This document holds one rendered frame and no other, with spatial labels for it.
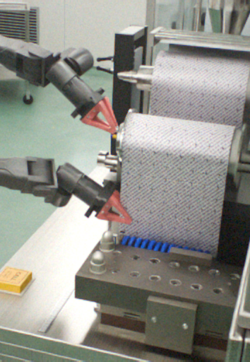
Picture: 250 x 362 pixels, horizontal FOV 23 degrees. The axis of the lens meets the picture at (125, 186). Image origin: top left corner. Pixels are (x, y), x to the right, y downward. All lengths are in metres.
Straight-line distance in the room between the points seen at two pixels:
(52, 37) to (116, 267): 6.28
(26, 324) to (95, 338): 0.16
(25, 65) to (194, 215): 0.52
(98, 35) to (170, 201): 5.97
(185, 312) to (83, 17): 6.25
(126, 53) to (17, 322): 0.75
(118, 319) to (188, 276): 0.18
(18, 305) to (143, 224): 0.34
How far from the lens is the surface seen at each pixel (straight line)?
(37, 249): 1.65
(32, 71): 1.45
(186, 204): 1.37
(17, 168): 1.37
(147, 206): 1.39
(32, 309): 1.42
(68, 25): 7.39
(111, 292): 1.29
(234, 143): 1.32
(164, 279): 1.30
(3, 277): 1.50
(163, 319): 1.27
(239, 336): 0.49
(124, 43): 1.65
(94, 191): 1.40
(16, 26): 7.65
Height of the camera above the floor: 1.73
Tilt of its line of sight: 24 degrees down
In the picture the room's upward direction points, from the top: 3 degrees clockwise
